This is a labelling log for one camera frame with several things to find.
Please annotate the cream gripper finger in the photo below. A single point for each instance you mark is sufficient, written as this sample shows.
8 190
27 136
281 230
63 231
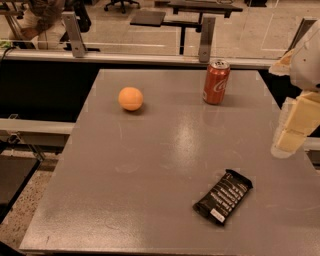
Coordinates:
283 116
303 119

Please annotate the black rxbar chocolate wrapper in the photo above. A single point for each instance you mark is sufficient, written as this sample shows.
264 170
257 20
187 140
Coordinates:
223 198

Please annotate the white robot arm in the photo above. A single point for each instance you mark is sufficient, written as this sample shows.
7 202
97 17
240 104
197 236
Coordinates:
302 62

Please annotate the red coke can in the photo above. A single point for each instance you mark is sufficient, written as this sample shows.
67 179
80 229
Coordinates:
216 81

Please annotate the orange fruit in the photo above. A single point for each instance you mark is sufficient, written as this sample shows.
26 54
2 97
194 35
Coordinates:
130 98

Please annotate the black office chair base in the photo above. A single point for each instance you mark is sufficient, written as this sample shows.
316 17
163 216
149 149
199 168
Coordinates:
122 4

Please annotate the seated person in background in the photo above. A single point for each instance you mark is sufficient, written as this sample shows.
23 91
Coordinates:
42 19

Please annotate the right metal bracket post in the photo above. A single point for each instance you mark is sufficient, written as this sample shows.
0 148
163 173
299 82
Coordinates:
206 39

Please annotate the metal bracket post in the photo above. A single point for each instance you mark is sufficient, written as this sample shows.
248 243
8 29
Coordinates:
74 34
206 39

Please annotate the left metal bracket post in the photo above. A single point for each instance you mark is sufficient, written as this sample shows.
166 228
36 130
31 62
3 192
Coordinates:
74 34

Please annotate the metal rail behind table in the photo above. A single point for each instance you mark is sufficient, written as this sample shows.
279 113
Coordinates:
103 58

